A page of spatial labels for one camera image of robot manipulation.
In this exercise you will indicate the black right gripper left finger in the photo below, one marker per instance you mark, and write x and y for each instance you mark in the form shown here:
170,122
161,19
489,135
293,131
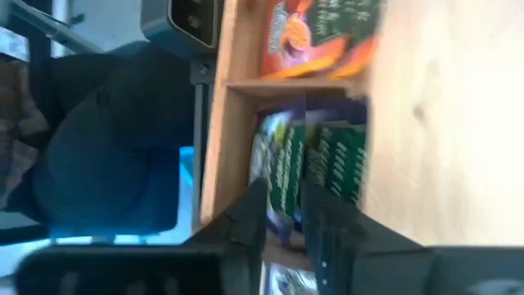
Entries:
245,229

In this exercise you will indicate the dark purple Ahmad tea bag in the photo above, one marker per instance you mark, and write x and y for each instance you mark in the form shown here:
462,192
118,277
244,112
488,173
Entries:
340,164
292,282

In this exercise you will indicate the black aluminium table frame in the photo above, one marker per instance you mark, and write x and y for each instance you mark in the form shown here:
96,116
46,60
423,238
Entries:
201,123

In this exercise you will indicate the green tea packets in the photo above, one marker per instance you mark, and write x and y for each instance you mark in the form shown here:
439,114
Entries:
282,164

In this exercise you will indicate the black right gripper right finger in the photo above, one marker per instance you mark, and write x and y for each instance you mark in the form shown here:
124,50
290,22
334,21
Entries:
331,237

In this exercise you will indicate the grey table-level camera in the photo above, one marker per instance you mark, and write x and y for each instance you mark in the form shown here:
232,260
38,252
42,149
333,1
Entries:
184,20

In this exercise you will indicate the orange Ahmad tea bag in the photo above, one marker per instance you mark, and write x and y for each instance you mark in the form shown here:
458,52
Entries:
362,59
303,41

